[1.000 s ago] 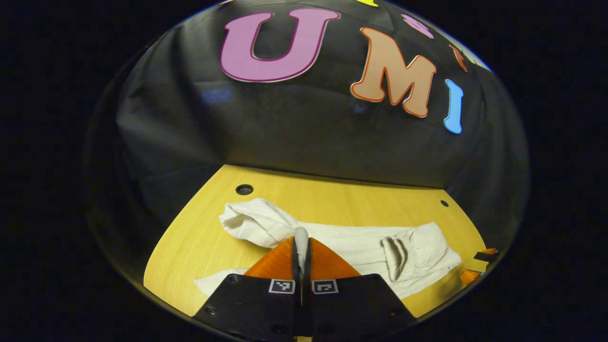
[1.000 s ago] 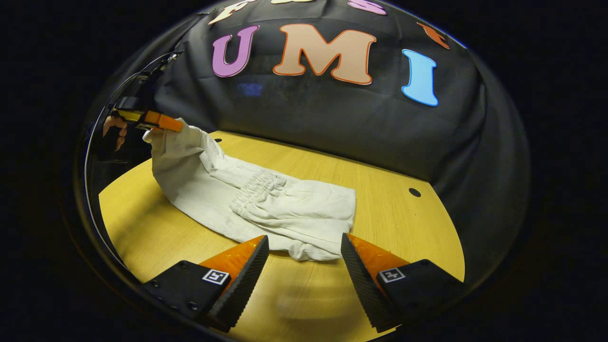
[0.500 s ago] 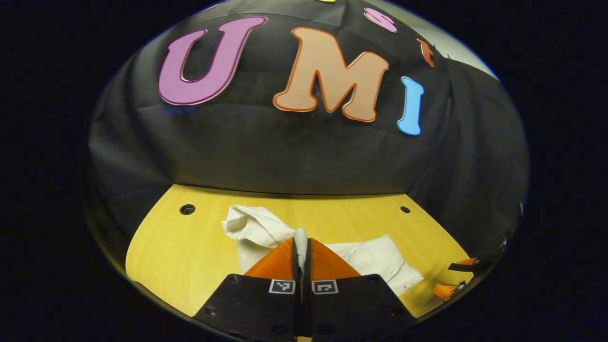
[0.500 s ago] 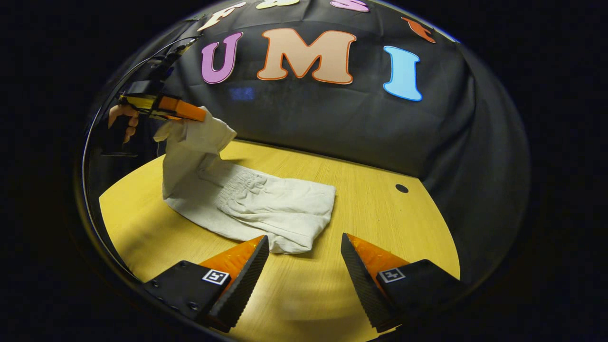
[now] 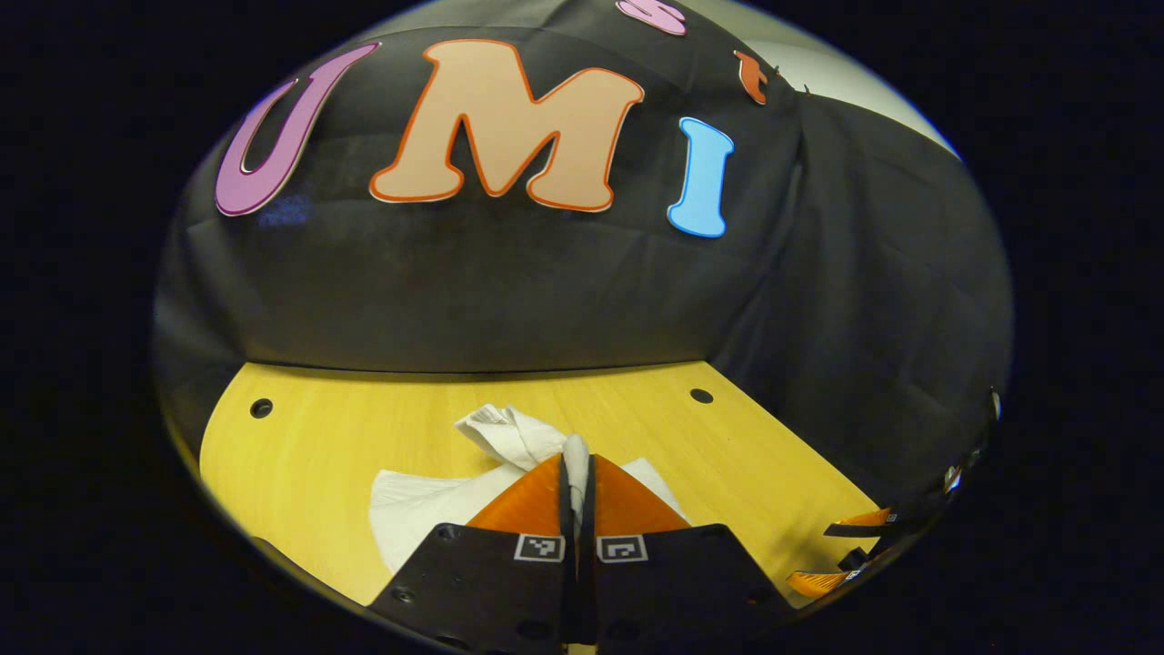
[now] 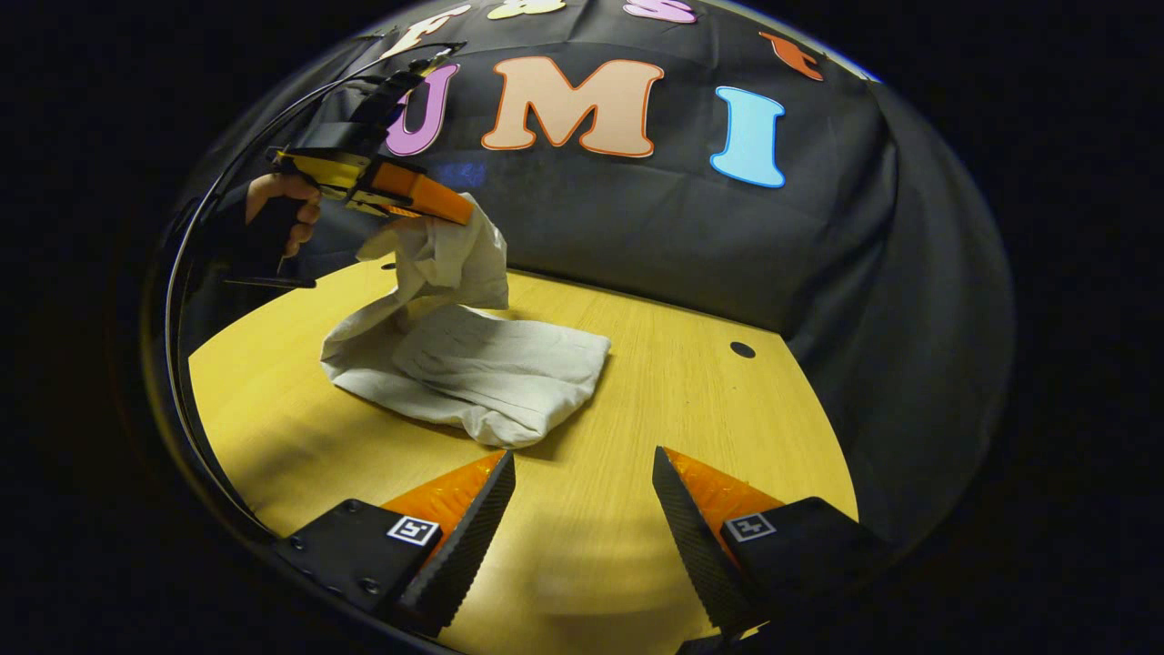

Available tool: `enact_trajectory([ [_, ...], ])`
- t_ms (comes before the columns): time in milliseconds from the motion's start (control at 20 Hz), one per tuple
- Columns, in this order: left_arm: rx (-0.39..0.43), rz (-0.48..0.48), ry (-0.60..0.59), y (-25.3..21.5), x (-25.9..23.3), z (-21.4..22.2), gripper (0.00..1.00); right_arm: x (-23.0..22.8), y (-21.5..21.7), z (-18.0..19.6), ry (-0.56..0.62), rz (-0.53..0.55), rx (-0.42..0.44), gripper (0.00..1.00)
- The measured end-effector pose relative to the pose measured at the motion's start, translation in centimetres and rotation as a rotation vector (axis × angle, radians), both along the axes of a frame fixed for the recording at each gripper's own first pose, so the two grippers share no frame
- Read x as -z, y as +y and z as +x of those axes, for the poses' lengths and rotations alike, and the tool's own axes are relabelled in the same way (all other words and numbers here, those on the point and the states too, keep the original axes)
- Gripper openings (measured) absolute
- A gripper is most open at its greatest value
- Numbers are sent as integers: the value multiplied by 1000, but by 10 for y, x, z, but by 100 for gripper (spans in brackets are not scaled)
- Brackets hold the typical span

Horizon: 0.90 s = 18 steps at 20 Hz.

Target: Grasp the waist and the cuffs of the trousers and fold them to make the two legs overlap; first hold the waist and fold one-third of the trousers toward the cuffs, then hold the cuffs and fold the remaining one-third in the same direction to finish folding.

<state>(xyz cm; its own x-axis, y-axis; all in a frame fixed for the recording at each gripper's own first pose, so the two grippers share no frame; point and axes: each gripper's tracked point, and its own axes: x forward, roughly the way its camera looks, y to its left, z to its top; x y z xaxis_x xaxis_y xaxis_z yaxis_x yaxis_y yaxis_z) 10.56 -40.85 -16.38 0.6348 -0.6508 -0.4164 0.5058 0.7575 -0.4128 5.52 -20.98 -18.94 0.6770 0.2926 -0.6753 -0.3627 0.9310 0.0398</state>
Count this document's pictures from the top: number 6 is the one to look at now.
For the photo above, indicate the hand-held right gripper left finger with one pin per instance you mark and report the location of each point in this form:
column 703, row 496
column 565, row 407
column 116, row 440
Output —
column 468, row 537

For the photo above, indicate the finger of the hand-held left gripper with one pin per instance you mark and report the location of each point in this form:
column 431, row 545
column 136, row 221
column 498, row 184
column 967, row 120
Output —
column 423, row 193

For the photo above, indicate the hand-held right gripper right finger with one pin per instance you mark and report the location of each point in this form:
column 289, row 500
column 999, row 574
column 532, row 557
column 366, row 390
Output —
column 696, row 546

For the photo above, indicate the white jeans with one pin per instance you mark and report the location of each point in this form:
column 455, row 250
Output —
column 500, row 364

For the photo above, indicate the black backdrop cloth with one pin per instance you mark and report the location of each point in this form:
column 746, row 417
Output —
column 637, row 236

